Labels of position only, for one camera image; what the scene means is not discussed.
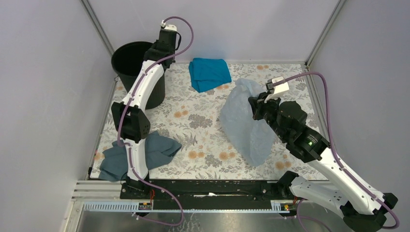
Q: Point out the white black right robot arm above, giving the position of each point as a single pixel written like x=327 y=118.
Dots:
x=362 y=208

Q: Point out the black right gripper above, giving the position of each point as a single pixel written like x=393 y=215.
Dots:
x=258 y=104

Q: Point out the grey blue crumpled cloth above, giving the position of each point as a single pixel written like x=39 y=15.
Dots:
x=159 y=151

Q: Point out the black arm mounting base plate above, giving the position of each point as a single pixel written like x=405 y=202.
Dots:
x=199 y=191

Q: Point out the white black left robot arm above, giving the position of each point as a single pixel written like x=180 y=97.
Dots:
x=129 y=117

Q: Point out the white slotted cable duct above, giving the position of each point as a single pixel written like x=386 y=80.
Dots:
x=206 y=207

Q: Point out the black plastic trash bin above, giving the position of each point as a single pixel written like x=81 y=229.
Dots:
x=127 y=62

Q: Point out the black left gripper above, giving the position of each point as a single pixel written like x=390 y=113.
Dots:
x=174 y=50

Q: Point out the light blue plastic trash bag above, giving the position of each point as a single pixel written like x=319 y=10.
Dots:
x=253 y=139

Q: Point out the floral patterned table mat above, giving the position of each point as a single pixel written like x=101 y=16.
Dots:
x=192 y=119

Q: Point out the bright blue folded cloth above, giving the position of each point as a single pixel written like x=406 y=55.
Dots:
x=207 y=74

